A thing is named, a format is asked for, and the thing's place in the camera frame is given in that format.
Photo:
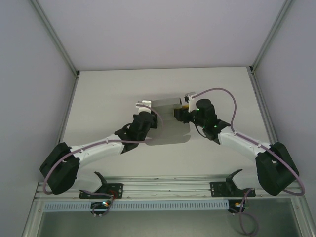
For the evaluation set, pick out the grey metal panel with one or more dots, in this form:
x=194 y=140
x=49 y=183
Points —
x=160 y=223

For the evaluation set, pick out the grey paper box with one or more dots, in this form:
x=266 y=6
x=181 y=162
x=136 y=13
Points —
x=170 y=130

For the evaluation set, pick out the aluminium side rail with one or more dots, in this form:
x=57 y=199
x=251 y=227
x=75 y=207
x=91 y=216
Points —
x=265 y=118
x=68 y=108

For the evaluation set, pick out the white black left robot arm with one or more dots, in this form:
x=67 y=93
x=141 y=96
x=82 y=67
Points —
x=98 y=150

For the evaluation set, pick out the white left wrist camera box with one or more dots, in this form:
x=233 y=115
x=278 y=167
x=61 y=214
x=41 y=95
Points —
x=144 y=103

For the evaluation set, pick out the black electronics board with LED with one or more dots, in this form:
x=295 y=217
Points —
x=102 y=204
x=237 y=205

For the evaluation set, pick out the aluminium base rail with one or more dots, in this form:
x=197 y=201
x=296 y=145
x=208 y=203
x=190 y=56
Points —
x=168 y=186

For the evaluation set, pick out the aluminium frame post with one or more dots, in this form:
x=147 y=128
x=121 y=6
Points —
x=55 y=37
x=271 y=34

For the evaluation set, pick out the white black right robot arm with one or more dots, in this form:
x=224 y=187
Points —
x=242 y=143

